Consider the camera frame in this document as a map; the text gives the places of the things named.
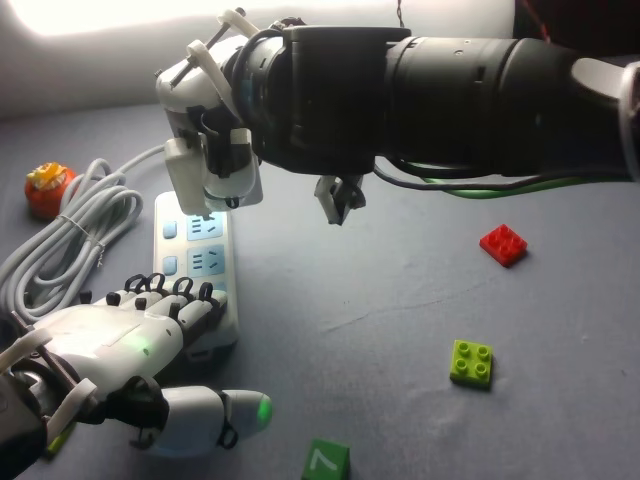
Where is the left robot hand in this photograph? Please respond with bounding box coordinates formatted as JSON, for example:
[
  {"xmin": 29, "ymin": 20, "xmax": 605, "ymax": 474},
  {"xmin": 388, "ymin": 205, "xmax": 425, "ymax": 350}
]
[{"xmin": 47, "ymin": 272, "xmax": 275, "ymax": 459}]

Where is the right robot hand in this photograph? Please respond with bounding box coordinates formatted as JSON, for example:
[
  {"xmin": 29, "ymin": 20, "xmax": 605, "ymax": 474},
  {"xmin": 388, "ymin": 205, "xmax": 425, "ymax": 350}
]
[{"xmin": 154, "ymin": 47, "xmax": 265, "ymax": 211}]

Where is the white power strip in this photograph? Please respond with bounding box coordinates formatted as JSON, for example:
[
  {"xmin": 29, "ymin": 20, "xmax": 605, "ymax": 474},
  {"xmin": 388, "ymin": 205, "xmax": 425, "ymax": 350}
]
[{"xmin": 152, "ymin": 192, "xmax": 241, "ymax": 364}]

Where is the orange toy fruit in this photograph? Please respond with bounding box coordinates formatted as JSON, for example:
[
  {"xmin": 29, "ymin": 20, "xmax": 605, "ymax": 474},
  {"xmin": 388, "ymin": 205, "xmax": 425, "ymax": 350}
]
[{"xmin": 24, "ymin": 160, "xmax": 79, "ymax": 220}]

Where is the grey table cloth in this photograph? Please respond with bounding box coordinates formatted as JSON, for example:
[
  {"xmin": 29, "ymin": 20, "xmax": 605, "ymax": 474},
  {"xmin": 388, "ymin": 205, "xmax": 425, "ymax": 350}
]
[{"xmin": 0, "ymin": 97, "xmax": 640, "ymax": 480}]

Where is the green number seven block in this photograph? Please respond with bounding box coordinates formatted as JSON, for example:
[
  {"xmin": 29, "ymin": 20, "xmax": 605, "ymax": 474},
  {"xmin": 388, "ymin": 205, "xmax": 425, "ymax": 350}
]
[{"xmin": 301, "ymin": 438, "xmax": 351, "ymax": 480}]

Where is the red toy brick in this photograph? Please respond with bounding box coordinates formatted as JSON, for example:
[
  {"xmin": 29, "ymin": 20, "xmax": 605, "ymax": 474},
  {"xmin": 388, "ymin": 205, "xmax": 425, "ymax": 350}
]
[{"xmin": 478, "ymin": 224, "xmax": 529, "ymax": 269}]

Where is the green toy brick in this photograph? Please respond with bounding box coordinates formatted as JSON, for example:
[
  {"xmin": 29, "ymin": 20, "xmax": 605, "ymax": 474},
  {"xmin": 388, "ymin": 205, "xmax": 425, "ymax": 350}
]
[{"xmin": 448, "ymin": 338, "xmax": 494, "ymax": 391}]

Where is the grey coiled power cable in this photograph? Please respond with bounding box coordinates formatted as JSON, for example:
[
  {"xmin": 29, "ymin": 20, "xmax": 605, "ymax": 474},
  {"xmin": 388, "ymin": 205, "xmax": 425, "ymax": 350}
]
[{"xmin": 0, "ymin": 144, "xmax": 169, "ymax": 322}]

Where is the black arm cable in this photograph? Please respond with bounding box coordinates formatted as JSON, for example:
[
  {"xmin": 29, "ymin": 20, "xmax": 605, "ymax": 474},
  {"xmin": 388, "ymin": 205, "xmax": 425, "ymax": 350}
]
[{"xmin": 372, "ymin": 162, "xmax": 640, "ymax": 194}]

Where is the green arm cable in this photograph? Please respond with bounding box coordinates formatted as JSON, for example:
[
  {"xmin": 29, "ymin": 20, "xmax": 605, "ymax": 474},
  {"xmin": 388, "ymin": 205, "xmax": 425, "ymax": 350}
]
[{"xmin": 419, "ymin": 172, "xmax": 640, "ymax": 202}]

